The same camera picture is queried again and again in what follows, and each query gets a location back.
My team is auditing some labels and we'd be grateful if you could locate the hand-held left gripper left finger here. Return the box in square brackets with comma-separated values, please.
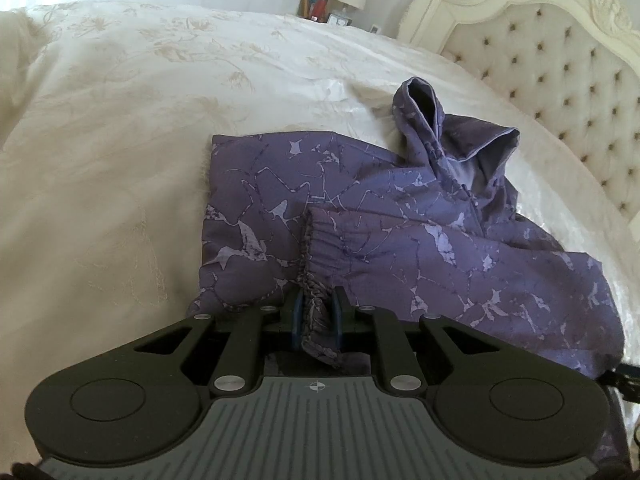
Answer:
[134, 287, 304, 394]

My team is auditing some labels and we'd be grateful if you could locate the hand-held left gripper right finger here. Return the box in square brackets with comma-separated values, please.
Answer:
[327, 286, 502, 394]

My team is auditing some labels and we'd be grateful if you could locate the purple patterned hoodie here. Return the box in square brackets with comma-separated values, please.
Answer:
[187, 76, 626, 466]

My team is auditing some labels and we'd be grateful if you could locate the cream floral bedspread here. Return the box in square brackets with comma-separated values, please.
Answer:
[0, 2, 640, 480]

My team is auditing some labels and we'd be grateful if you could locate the framed picture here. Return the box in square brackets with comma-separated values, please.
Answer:
[299, 0, 334, 23]

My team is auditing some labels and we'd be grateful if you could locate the cream tufted headboard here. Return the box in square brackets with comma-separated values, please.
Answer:
[397, 0, 640, 233]

